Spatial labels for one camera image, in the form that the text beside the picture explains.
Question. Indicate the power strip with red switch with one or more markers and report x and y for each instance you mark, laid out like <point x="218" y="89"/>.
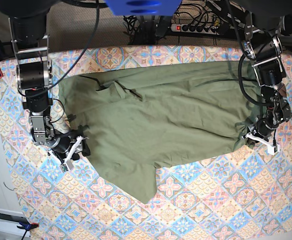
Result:
<point x="196" y="29"/>

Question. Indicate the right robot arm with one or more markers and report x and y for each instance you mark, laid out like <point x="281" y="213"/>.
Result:
<point x="27" y="22"/>

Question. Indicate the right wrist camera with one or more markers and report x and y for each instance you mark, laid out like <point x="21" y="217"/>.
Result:
<point x="67" y="166"/>

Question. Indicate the black speaker top right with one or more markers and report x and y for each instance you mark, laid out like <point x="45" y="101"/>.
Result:
<point x="287" y="25"/>

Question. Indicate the olive green t-shirt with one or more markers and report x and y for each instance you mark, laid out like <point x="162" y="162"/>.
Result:
<point x="138" y="120"/>

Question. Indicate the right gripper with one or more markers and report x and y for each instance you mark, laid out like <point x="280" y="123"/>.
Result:
<point x="62" y="143"/>

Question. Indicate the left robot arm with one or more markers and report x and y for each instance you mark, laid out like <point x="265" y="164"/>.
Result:
<point x="263" y="48"/>

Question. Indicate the patterned tile tablecloth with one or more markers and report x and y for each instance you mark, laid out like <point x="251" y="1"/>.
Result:
<point x="242" y="195"/>

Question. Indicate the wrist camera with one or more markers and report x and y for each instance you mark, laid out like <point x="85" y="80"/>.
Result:
<point x="273" y="149"/>
<point x="67" y="166"/>

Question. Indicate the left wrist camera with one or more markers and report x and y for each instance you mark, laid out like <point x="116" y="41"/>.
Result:
<point x="273" y="149"/>

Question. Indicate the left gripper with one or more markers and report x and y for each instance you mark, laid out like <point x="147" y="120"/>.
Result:
<point x="260" y="132"/>

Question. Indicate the blue orange clamp lower left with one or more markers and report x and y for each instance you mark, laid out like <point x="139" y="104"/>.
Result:
<point x="27" y="226"/>

